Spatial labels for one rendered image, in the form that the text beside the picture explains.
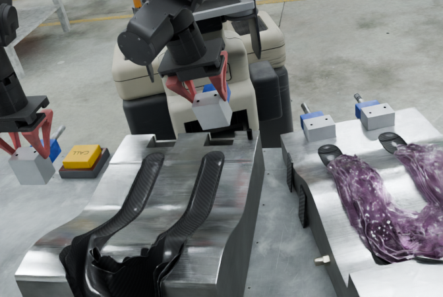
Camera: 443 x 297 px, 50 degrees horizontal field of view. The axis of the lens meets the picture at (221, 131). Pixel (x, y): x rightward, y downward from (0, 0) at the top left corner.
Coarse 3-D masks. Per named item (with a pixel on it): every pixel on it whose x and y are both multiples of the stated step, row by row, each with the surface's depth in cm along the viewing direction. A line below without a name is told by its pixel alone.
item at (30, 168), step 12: (60, 132) 87; (12, 156) 78; (24, 156) 77; (36, 156) 77; (12, 168) 78; (24, 168) 78; (36, 168) 77; (48, 168) 80; (24, 180) 80; (36, 180) 79; (48, 180) 80
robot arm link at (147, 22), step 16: (144, 0) 64; (160, 0) 65; (176, 0) 66; (192, 0) 65; (144, 16) 63; (160, 16) 63; (128, 32) 63; (144, 32) 62; (160, 32) 65; (128, 48) 65; (144, 48) 64; (160, 48) 65; (144, 64) 66
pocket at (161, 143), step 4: (152, 136) 90; (152, 140) 90; (156, 140) 91; (160, 140) 90; (164, 140) 90; (168, 140) 90; (172, 140) 90; (176, 140) 90; (148, 144) 88; (152, 144) 90; (156, 144) 91; (160, 144) 90; (164, 144) 90; (168, 144) 90; (172, 144) 90
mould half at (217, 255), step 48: (144, 144) 87; (192, 144) 85; (240, 144) 82; (96, 192) 79; (240, 192) 73; (48, 240) 63; (144, 240) 60; (192, 240) 59; (240, 240) 66; (48, 288) 59; (192, 288) 54; (240, 288) 65
